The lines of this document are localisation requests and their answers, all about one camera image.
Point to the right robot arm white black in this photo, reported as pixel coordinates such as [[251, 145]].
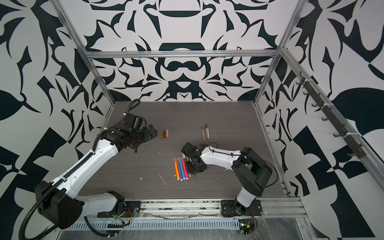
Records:
[[251, 170]]

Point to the aluminium front rail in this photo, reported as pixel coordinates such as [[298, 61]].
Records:
[[169, 209]]

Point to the aluminium frame crossbar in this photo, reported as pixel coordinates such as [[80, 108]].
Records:
[[180, 54]]

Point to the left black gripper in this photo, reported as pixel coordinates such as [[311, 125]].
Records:
[[148, 134]]

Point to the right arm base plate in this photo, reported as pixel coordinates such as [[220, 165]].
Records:
[[231, 208]]

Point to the pink red marker pen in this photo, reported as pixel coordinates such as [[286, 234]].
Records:
[[185, 169]]

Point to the white slotted cable duct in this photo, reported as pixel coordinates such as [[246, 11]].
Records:
[[162, 224]]

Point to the orange marker pen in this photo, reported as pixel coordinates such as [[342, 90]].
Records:
[[176, 169]]

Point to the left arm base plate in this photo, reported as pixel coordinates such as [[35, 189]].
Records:
[[124, 209]]

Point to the grey hook rack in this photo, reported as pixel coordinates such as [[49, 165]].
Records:
[[333, 115]]

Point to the circuit board with green light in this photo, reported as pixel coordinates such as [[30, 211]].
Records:
[[248, 228]]

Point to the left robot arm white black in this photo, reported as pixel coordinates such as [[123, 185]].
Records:
[[60, 202]]

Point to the purple marker pen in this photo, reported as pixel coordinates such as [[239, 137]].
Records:
[[180, 172]]

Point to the blue marker pen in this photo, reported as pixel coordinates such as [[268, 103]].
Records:
[[182, 169]]

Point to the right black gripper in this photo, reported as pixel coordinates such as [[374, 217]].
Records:
[[191, 171]]

